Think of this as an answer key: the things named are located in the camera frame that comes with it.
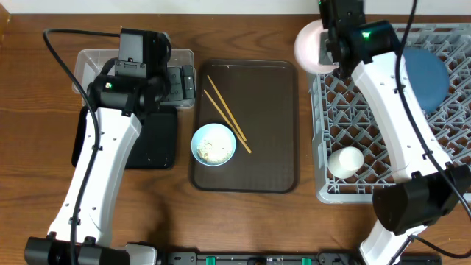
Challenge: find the clear plastic bin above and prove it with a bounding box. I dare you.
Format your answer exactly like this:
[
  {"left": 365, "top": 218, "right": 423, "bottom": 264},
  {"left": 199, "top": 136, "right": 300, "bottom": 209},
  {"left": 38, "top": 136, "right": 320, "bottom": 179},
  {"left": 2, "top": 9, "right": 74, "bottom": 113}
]
[{"left": 74, "top": 49, "right": 196, "bottom": 109}]

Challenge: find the dark brown serving tray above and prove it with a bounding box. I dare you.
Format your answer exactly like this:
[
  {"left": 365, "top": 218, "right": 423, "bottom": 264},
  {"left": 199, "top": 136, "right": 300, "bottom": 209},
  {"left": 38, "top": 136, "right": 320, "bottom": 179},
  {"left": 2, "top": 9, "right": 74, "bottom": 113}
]
[{"left": 189, "top": 59, "right": 300, "bottom": 194}]

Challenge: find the long wooden chopstick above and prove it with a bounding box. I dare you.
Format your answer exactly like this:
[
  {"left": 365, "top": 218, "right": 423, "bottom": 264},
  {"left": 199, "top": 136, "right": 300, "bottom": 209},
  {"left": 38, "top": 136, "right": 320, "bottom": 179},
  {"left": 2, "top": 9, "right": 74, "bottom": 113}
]
[{"left": 203, "top": 90, "right": 252, "bottom": 154}]

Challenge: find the black plastic tray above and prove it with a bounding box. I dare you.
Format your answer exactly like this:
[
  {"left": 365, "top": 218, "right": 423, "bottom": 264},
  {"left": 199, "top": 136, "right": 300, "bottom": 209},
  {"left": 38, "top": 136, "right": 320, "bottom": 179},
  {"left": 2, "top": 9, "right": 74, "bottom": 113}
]
[{"left": 71, "top": 106, "right": 178, "bottom": 170}]

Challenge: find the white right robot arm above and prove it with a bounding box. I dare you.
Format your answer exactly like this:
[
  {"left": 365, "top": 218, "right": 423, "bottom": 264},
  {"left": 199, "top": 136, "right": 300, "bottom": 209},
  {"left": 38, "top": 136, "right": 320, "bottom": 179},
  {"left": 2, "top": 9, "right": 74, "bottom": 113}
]
[{"left": 319, "top": 0, "right": 470, "bottom": 264}]

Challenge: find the blue plate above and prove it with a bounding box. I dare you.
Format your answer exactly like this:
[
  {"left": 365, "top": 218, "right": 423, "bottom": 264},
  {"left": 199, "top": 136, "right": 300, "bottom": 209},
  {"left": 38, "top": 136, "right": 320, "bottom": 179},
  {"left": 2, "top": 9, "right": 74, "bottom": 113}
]
[{"left": 403, "top": 47, "right": 450, "bottom": 114}]

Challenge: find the short wooden chopstick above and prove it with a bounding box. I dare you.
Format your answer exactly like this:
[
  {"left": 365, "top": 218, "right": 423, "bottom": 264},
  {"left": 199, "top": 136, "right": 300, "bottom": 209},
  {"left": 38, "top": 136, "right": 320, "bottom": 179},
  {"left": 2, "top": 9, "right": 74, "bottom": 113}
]
[{"left": 207, "top": 75, "right": 247, "bottom": 141}]

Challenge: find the light blue rice bowl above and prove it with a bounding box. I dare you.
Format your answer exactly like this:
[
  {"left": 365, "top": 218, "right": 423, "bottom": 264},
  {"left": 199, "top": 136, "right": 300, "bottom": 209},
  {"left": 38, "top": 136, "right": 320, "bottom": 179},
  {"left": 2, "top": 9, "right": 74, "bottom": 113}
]
[{"left": 191, "top": 123, "right": 236, "bottom": 167}]

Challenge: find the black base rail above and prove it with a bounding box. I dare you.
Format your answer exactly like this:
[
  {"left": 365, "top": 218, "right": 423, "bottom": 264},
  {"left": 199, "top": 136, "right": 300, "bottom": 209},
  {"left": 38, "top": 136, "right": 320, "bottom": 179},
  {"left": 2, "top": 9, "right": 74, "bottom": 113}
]
[{"left": 161, "top": 245, "right": 442, "bottom": 265}]

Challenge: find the white cup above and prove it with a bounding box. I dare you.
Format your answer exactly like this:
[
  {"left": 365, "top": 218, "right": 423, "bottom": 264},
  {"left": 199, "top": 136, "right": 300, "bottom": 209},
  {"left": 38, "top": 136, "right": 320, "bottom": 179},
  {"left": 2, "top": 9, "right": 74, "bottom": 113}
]
[{"left": 327, "top": 146, "right": 364, "bottom": 179}]

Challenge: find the grey dishwasher rack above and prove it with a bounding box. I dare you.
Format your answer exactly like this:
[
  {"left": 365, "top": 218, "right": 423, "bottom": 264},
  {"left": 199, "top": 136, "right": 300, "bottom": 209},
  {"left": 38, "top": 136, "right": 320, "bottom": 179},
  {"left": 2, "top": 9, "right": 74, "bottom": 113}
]
[{"left": 308, "top": 24, "right": 470, "bottom": 204}]

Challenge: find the white bowl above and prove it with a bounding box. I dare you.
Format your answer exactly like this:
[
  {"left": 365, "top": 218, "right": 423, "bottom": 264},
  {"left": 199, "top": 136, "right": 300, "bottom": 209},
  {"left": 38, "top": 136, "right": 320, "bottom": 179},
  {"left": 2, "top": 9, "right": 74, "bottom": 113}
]
[{"left": 294, "top": 20, "right": 339, "bottom": 74}]

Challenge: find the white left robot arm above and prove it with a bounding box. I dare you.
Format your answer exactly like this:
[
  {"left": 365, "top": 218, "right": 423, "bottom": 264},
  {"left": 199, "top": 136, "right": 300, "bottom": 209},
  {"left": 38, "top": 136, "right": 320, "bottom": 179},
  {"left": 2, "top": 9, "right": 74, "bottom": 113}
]
[{"left": 24, "top": 58, "right": 195, "bottom": 264}]

